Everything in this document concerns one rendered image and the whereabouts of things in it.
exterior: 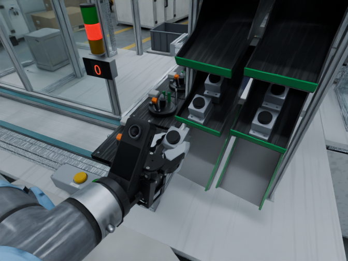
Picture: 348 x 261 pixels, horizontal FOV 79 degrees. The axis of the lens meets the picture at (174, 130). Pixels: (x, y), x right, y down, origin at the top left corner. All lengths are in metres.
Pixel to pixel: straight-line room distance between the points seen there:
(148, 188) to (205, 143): 0.35
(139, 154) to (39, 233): 0.15
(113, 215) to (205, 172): 0.41
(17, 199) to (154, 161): 0.20
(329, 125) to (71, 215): 1.26
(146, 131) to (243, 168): 0.41
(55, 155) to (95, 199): 0.62
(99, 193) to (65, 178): 0.51
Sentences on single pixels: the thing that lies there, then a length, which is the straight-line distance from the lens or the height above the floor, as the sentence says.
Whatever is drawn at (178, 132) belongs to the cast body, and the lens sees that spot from 0.45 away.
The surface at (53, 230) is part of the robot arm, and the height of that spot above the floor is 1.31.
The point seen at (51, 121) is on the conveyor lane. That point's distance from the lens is 1.19.
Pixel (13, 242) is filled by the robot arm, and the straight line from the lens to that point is 0.30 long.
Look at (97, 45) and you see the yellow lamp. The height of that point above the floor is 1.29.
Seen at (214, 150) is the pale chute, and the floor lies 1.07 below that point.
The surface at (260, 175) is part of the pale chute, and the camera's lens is 0.68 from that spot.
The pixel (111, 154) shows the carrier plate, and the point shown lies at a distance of 0.83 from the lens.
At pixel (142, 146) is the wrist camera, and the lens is 0.33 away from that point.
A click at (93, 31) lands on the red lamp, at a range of 0.84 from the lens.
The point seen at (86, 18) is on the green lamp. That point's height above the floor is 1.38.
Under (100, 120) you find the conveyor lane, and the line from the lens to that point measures 1.05.
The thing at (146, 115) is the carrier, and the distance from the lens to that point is 0.99.
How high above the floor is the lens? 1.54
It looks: 40 degrees down
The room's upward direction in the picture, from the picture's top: straight up
